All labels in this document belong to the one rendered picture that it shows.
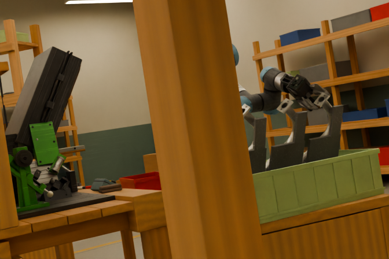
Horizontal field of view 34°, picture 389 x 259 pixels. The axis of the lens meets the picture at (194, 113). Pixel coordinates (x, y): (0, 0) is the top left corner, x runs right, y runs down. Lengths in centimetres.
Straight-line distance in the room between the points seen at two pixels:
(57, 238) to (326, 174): 108
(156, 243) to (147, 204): 17
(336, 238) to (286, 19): 774
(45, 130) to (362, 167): 155
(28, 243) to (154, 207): 52
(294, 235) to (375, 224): 33
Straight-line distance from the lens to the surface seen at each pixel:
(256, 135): 223
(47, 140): 315
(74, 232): 262
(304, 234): 225
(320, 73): 862
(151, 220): 264
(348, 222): 233
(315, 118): 875
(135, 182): 320
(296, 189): 223
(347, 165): 237
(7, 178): 245
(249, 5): 1056
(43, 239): 258
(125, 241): 348
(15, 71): 576
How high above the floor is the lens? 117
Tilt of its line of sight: 1 degrees up
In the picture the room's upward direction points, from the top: 9 degrees counter-clockwise
